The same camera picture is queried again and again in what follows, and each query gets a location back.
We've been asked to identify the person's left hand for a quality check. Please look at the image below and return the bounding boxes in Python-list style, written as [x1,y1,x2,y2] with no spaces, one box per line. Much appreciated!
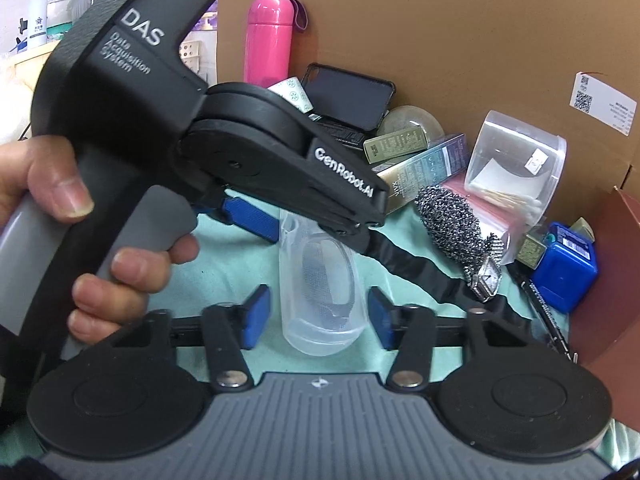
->
[0,135,201,347]

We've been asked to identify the brown storage box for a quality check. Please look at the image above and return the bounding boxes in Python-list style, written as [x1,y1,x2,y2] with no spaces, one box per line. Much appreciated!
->
[567,185,640,433]

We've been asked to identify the large cardboard sheet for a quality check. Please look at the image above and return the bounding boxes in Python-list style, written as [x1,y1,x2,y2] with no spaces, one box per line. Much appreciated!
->
[215,0,640,196]

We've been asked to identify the long teal box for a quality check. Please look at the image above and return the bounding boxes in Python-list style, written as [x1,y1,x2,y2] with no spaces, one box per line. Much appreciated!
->
[375,133,471,211]

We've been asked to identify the blue plastic box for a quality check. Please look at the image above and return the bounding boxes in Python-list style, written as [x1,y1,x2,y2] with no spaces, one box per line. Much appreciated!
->
[531,222,599,315]

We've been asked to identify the black pen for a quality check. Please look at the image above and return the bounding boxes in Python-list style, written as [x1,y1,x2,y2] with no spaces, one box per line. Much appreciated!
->
[507,262,581,364]

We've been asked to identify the steel wool scourer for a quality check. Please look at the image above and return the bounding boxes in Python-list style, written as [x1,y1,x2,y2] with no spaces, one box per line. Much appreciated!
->
[414,185,489,266]

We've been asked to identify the clear glass dome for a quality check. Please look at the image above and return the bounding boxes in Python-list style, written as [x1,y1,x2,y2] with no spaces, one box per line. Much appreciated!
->
[377,105,446,142]

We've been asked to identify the green table cloth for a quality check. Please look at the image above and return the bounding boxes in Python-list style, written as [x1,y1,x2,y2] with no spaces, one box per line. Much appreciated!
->
[0,187,640,466]

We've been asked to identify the silver wristwatch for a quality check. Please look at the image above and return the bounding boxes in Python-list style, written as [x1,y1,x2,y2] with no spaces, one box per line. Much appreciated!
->
[462,232,506,304]

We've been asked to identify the small green box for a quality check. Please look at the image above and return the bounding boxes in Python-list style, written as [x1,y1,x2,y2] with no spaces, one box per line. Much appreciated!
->
[515,232,549,267]

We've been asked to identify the clear glasses case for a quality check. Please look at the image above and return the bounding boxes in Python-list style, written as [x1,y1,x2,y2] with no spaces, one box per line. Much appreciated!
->
[277,210,363,358]

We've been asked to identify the pink thermos bottle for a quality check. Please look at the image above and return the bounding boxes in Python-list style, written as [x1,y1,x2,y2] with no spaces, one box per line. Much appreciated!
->
[243,0,311,89]

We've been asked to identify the black phone case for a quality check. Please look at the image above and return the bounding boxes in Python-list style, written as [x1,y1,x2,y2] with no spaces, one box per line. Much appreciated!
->
[302,62,397,133]

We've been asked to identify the small green packet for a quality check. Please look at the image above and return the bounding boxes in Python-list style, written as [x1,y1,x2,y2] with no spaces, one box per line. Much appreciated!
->
[570,217,596,241]

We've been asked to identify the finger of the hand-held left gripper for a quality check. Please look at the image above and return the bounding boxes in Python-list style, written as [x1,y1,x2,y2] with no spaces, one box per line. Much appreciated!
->
[192,195,281,245]

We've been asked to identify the white spray bottle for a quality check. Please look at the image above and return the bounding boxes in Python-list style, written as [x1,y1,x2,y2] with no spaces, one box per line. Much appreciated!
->
[27,0,51,51]

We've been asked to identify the clear cylindrical swab container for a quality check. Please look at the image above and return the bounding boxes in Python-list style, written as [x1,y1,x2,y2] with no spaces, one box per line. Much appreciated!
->
[465,110,568,224]

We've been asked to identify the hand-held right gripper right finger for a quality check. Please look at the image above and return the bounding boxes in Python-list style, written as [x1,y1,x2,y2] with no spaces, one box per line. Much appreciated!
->
[367,286,532,391]

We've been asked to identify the black fabric strap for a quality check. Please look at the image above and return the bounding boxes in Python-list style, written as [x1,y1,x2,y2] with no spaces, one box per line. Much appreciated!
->
[367,232,539,333]

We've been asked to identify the olive green box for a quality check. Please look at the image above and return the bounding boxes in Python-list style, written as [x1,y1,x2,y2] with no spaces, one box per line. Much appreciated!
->
[363,127,431,165]

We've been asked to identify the white perforated basket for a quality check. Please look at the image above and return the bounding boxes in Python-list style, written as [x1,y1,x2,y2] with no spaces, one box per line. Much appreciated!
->
[177,40,211,86]

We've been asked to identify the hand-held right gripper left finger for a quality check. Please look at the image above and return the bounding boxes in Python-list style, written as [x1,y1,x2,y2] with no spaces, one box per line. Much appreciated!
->
[107,285,273,394]

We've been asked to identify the black cardboard box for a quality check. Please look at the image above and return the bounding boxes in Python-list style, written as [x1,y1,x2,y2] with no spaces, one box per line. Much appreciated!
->
[307,112,374,151]

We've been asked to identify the purple printed package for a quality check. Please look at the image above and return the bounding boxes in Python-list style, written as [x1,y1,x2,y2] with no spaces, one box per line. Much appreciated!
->
[199,0,221,32]

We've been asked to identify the pink zip bag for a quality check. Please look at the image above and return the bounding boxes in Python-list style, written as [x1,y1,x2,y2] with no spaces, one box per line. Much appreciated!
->
[442,180,532,266]

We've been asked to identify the white shipping label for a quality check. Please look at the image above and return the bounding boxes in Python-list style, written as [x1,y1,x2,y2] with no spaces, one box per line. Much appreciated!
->
[569,72,639,136]

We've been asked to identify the green patterned tape roll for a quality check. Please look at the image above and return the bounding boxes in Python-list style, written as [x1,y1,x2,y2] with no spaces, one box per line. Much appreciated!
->
[267,76,315,114]

